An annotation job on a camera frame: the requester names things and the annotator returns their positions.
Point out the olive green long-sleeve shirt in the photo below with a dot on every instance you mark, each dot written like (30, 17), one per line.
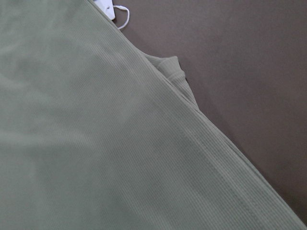
(97, 135)

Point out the white red price tag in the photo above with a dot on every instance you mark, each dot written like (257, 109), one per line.
(108, 8)

